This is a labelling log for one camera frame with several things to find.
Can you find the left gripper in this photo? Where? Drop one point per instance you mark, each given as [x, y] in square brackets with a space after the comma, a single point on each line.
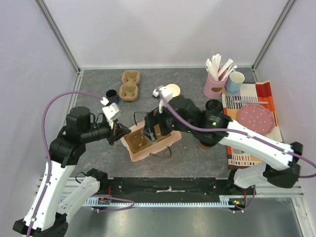
[117, 131]

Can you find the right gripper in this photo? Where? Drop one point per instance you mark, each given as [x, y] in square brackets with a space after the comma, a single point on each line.
[151, 122]

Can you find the brown paper cup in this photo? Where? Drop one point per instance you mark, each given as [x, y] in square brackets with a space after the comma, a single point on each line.
[209, 112]
[175, 89]
[205, 146]

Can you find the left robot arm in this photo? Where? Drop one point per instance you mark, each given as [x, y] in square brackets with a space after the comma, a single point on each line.
[48, 215]

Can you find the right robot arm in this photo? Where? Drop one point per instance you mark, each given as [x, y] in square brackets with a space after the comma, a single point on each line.
[278, 165]

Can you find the dark blue mug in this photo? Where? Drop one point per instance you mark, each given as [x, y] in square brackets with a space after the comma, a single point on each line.
[112, 96]

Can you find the cardboard cup carrier stack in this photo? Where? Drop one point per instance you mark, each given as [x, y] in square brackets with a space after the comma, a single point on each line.
[129, 90]

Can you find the pink straw holder cup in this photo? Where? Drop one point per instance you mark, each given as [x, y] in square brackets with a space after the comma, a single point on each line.
[213, 88]

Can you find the light blue cup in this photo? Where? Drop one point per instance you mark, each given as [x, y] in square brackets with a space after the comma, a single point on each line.
[234, 82]

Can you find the pink dotted plate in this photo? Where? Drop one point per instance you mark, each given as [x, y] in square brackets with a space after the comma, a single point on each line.
[256, 118]

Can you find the patterned orange cloth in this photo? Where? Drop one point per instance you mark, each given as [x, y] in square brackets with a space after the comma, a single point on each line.
[260, 91]

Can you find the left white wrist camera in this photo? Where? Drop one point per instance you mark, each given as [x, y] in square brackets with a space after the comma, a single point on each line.
[111, 111]

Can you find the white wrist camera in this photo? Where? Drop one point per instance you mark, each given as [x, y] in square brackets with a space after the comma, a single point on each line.
[164, 94]
[111, 111]

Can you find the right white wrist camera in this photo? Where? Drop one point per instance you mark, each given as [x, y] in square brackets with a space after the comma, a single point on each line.
[164, 94]

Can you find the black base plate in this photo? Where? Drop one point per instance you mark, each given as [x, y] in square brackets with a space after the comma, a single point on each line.
[171, 189]

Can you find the aluminium cable duct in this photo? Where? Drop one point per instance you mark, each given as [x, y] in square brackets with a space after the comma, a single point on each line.
[105, 202]

